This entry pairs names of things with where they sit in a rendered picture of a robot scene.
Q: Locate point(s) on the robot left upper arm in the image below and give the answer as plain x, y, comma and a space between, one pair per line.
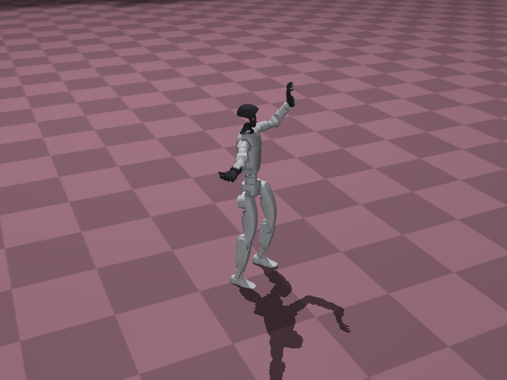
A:
265, 125

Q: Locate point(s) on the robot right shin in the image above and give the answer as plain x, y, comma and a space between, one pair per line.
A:
242, 254

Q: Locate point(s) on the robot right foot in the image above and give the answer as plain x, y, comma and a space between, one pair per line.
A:
243, 282

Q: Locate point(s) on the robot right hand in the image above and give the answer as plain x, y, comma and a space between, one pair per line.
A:
230, 175

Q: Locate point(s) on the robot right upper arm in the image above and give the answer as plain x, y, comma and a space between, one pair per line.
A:
243, 149

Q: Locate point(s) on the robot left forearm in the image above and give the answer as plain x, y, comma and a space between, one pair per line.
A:
283, 110

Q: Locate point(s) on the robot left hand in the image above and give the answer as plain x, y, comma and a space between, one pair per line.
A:
290, 99

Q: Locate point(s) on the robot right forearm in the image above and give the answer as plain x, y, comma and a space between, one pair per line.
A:
240, 163

